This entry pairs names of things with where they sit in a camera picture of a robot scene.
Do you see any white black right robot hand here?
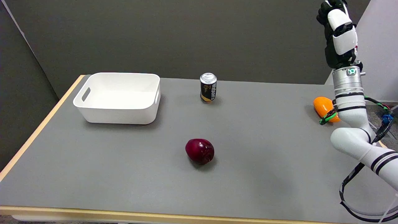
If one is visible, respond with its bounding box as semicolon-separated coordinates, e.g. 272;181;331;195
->
316;0;359;69

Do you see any black Watsons drink can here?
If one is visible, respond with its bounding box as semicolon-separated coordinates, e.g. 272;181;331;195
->
200;73;217;103

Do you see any orange fruit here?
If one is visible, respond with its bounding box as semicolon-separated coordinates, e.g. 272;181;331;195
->
313;96;341;123

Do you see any dark red apple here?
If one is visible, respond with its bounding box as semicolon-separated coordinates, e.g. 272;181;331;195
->
185;138;215;165

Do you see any white plastic storage bin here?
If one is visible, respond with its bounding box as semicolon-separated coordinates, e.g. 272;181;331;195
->
73;72;161;125

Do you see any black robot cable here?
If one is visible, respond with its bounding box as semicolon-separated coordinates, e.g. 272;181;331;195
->
319;96;398;223

